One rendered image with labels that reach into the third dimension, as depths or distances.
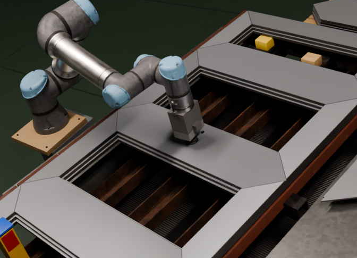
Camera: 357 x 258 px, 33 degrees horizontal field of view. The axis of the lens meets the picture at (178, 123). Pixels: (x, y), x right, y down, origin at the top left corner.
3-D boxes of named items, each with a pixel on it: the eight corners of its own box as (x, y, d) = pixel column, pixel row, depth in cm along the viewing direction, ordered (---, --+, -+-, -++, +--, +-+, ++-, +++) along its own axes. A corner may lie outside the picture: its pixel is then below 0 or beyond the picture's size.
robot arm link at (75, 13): (39, 80, 246) (47, 5, 198) (68, 61, 252) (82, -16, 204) (58, 101, 244) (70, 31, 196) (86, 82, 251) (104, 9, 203)
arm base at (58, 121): (27, 129, 247) (18, 110, 241) (53, 108, 255) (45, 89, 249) (50, 139, 238) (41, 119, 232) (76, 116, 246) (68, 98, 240)
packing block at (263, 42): (274, 45, 243) (273, 36, 241) (267, 51, 241) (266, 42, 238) (263, 42, 247) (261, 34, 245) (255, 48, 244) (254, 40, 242)
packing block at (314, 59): (322, 64, 225) (321, 55, 223) (315, 71, 223) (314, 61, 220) (308, 60, 229) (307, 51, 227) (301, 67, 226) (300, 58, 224)
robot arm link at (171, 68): (169, 51, 181) (188, 57, 175) (177, 80, 187) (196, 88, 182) (150, 64, 177) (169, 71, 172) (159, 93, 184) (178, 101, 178)
